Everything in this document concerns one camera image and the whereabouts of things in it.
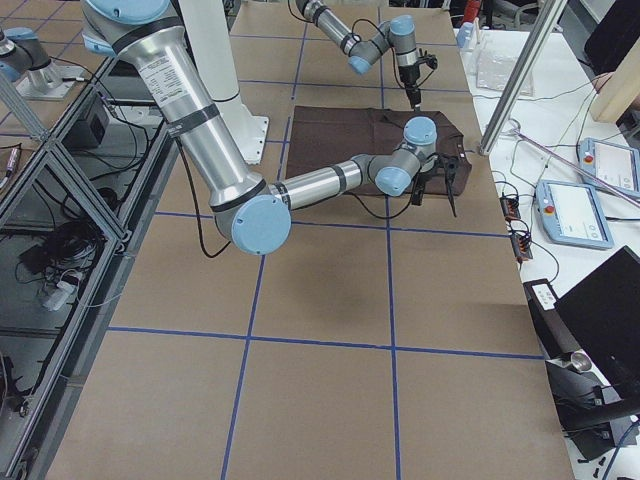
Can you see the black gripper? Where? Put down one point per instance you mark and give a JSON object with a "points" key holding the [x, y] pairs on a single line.
{"points": [[426, 178], [409, 78]]}

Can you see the dark brown t-shirt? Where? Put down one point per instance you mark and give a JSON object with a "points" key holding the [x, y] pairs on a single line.
{"points": [[323, 136]]}

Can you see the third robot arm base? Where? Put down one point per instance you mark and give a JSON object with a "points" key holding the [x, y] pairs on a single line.
{"points": [[25, 61]]}

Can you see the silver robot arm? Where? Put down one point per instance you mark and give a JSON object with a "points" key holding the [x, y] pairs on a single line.
{"points": [[396, 35], [249, 212]]}

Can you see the upper orange circuit board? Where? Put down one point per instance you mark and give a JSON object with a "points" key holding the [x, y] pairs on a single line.
{"points": [[510, 207]]}

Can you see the clear plastic bag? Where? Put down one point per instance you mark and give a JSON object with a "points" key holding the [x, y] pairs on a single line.
{"points": [[493, 70]]}

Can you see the long metal rod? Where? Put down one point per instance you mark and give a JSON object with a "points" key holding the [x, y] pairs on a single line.
{"points": [[517, 133]]}

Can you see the lower teach pendant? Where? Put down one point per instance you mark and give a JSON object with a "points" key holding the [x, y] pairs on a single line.
{"points": [[571, 215]]}

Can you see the teach pendant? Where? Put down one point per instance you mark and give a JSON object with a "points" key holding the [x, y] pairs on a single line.
{"points": [[614, 164], [571, 215]]}

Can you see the upper teach pendant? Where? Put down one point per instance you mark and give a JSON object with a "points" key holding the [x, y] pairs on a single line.
{"points": [[614, 164]]}

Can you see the black box with label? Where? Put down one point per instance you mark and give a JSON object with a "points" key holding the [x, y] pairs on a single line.
{"points": [[554, 335]]}

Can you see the wooden beam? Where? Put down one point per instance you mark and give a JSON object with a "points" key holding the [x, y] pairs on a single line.
{"points": [[621, 89]]}

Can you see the black monitor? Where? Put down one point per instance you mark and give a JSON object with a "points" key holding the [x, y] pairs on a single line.
{"points": [[602, 314]]}

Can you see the silver metal cup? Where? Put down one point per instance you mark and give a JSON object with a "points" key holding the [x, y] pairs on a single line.
{"points": [[578, 362]]}

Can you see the aluminium frame post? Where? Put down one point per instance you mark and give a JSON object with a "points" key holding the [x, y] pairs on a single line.
{"points": [[548, 17]]}

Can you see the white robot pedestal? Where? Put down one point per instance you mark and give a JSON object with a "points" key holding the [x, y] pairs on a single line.
{"points": [[208, 34]]}

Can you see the black aluminium frame rack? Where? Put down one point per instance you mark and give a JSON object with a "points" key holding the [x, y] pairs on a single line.
{"points": [[81, 177]]}

